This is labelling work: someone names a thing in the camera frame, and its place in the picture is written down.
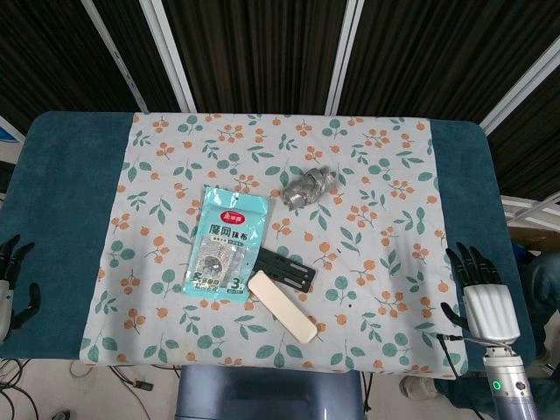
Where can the teal dishcloth package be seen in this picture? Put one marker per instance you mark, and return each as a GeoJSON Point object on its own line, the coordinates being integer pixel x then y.
{"type": "Point", "coordinates": [227, 245]}

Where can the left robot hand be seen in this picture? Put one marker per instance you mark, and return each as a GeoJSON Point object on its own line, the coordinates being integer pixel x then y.
{"type": "Point", "coordinates": [6, 280]}

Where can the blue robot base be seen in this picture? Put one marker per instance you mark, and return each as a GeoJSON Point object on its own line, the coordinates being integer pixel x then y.
{"type": "Point", "coordinates": [269, 394]}

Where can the beige oblong case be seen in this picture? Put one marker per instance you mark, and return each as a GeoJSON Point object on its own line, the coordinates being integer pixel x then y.
{"type": "Point", "coordinates": [282, 308]}

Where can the floral patterned tablecloth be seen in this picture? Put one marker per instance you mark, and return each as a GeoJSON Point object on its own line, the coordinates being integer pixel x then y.
{"type": "Point", "coordinates": [271, 240]}

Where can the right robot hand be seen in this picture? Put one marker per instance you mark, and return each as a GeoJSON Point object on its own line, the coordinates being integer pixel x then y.
{"type": "Point", "coordinates": [486, 302]}

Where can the black flat plastic plate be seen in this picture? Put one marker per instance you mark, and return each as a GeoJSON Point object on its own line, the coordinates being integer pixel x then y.
{"type": "Point", "coordinates": [286, 271]}

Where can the teal table cover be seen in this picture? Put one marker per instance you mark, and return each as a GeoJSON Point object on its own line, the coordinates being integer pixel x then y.
{"type": "Point", "coordinates": [52, 227]}

